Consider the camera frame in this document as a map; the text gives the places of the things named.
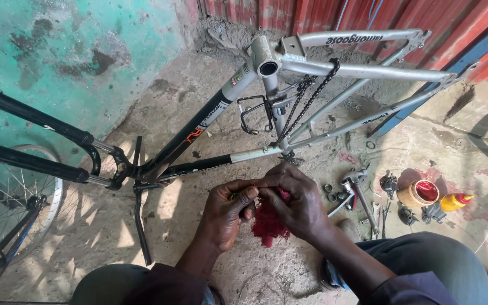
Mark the person's right hand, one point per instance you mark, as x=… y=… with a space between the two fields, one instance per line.
x=303 y=203

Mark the person's left hand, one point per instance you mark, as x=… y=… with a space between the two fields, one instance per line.
x=220 y=216

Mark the small metal bearing part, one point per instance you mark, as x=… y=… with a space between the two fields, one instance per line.
x=234 y=195

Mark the red rag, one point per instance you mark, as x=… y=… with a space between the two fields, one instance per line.
x=269 y=224

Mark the cluster of small metal rings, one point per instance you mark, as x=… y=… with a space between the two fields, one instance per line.
x=333 y=192

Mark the person's shoe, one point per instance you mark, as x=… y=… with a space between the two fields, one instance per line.
x=350 y=229

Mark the large metal wrench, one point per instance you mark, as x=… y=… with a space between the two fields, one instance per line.
x=364 y=201

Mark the flat silver spanner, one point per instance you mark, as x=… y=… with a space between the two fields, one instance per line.
x=375 y=220

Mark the black derailleur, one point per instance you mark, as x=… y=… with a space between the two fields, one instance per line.
x=389 y=184

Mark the black bottle cage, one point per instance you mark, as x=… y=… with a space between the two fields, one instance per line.
x=244 y=120

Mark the small black bicycle part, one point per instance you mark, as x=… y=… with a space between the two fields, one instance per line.
x=407 y=216

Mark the tub of red grease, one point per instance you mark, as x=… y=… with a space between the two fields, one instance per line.
x=422 y=192

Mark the person's left leg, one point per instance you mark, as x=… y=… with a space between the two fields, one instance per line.
x=112 y=286

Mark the person's leg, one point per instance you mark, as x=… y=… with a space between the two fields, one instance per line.
x=426 y=267
x=112 y=286

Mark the black brake part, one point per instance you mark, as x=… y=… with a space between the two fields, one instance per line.
x=432 y=213

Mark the person's right leg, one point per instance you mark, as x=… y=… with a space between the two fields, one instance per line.
x=426 y=267

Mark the yellow bottle with red cap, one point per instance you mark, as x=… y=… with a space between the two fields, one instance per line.
x=453 y=202

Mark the spoked bicycle wheel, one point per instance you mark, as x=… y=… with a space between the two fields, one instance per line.
x=57 y=192

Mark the red corrugated metal gate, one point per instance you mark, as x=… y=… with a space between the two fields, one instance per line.
x=396 y=17

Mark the blue metal beam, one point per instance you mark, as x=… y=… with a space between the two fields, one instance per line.
x=460 y=63

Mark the black suspension fork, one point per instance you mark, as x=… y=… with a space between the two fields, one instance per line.
x=28 y=112

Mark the front derailleur on frame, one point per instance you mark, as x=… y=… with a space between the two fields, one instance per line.
x=290 y=158

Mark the silver and black bicycle frame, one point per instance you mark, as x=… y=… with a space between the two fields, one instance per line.
x=354 y=70

